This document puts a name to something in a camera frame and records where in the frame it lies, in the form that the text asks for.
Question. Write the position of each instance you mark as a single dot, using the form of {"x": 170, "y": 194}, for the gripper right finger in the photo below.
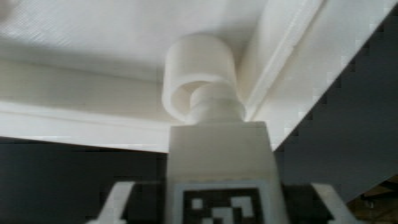
{"x": 316, "y": 205}

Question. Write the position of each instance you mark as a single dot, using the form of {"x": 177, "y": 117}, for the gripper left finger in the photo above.
{"x": 133, "y": 203}

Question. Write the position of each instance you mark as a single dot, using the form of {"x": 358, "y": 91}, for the white leg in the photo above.
{"x": 223, "y": 180}

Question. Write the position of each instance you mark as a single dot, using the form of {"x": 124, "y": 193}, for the white square tabletop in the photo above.
{"x": 83, "y": 61}

